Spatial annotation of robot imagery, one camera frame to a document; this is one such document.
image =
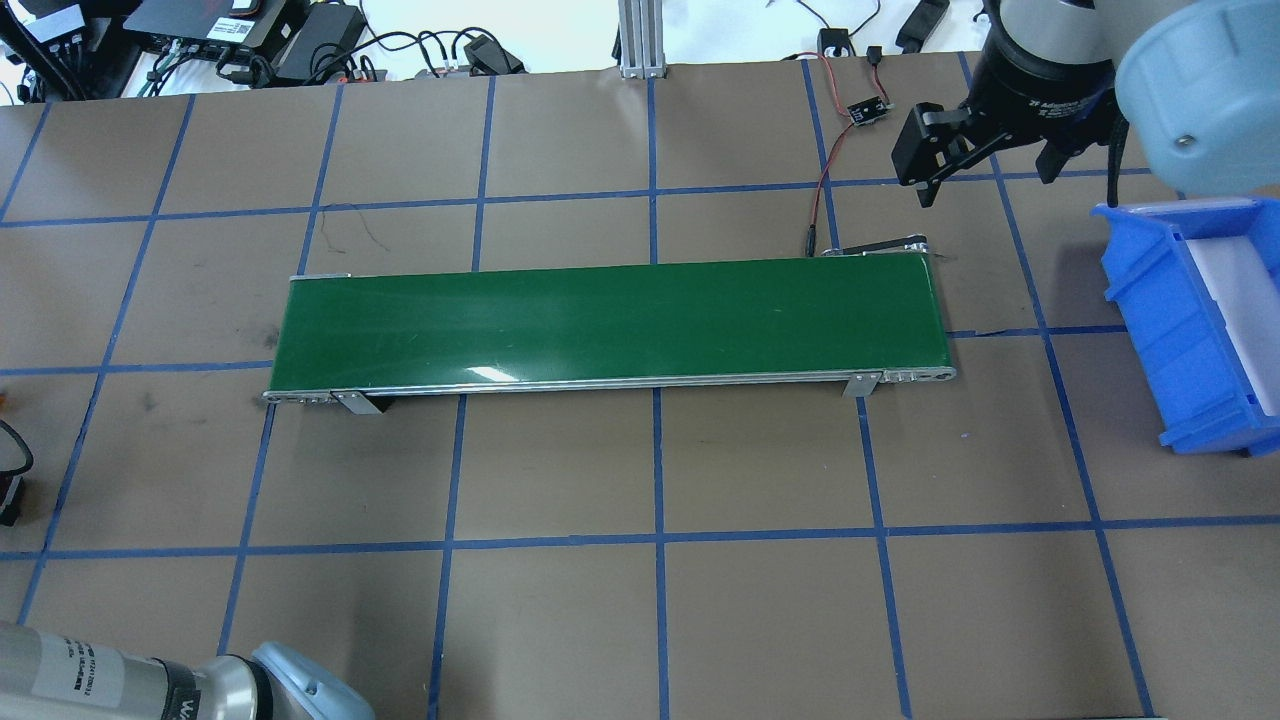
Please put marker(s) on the green conveyor belt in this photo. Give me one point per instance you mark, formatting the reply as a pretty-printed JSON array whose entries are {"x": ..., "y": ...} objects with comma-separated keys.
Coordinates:
[{"x": 862, "y": 320}]

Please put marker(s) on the small black controller board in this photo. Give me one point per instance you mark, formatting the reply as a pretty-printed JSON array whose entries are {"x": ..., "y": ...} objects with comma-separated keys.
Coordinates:
[{"x": 868, "y": 111}]

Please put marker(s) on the aluminium frame post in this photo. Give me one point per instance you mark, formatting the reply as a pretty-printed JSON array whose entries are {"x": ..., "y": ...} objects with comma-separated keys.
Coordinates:
[{"x": 640, "y": 40}]

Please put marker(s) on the black power adapter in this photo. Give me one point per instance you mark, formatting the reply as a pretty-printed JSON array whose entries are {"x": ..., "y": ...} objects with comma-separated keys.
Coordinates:
[{"x": 330, "y": 29}]

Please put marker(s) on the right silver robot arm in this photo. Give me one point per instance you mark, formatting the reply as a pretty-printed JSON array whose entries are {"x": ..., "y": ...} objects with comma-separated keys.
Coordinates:
[{"x": 1196, "y": 83}]

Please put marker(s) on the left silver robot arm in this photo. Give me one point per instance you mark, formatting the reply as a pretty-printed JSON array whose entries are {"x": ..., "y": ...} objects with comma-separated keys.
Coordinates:
[{"x": 50, "y": 676}]

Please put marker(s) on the blue plastic bin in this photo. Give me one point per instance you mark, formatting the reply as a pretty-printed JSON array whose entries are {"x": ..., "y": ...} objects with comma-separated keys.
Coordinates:
[{"x": 1196, "y": 283}]

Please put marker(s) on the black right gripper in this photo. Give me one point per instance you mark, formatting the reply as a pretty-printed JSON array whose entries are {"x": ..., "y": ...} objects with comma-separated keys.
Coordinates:
[{"x": 1040, "y": 86}]

